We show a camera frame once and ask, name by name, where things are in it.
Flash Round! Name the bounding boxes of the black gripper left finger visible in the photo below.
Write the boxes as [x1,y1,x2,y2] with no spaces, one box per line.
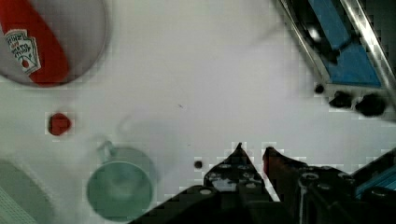
[128,145,280,224]

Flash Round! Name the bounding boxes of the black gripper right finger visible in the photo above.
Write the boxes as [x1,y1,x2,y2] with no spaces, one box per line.
[262,147,396,224]

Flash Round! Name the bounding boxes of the silver toaster oven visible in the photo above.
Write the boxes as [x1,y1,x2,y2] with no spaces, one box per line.
[274,0,395,121]

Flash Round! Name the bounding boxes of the red strawberry on table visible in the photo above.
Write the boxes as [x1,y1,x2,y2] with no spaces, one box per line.
[49,113,72,136]

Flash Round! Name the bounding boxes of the green colander basket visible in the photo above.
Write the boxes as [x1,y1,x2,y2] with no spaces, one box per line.
[1,160,54,224]

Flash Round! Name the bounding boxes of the grey round plate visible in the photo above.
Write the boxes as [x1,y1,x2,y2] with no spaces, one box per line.
[1,0,107,88]

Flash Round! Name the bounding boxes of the red ketchup bottle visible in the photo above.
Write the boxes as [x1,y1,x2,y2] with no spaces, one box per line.
[1,0,69,87]

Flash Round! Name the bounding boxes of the green cup with handle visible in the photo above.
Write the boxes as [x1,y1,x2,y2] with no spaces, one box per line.
[86,141,157,222]

